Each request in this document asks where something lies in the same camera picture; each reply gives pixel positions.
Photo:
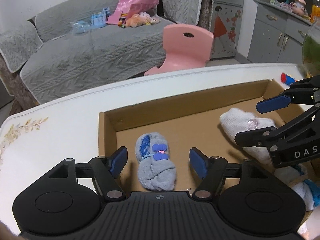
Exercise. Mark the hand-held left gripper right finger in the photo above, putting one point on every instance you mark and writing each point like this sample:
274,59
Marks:
197,162

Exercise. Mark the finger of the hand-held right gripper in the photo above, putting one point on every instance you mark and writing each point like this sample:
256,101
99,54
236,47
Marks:
255,138
272,104

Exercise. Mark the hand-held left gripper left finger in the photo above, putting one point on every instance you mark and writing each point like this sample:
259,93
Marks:
118,160

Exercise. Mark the white sock bundle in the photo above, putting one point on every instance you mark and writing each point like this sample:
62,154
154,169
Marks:
235,122

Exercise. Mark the grey sock bundle blue bow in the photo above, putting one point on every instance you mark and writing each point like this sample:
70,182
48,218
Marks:
157,175

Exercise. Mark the cardboard box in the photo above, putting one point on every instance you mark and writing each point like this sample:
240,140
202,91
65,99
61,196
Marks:
187,120

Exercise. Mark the white desktop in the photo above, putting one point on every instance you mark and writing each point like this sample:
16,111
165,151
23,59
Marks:
62,135

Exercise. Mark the red and blue toy brick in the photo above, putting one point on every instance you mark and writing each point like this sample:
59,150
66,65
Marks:
287,78

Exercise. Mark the blue and white sock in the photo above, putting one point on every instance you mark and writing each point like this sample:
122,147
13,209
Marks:
303,192

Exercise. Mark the glass fish bowl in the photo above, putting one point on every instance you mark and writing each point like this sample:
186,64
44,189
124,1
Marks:
311,50

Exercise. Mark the grey cabinet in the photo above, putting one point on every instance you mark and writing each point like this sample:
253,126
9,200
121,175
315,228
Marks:
270,35

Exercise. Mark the fridge with stickers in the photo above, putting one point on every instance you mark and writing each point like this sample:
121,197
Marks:
226,12

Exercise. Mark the toy mushroom house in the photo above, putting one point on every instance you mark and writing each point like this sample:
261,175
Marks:
299,5

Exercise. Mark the pink plastic chair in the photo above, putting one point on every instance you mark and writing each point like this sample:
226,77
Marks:
185,47

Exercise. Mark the orange drink bottle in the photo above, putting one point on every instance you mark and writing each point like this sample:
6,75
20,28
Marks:
315,7

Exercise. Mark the grey covered sofa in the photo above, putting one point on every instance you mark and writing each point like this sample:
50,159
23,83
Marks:
75,60

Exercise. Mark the orange plush toy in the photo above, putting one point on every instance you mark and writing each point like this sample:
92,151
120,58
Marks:
133,21

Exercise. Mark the blue toy castle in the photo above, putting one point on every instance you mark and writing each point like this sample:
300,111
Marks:
100,20

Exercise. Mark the pink plush toy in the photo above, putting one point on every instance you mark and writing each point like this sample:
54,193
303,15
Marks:
150,18

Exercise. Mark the pink plastic bag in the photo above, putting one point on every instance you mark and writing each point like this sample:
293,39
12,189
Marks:
135,3

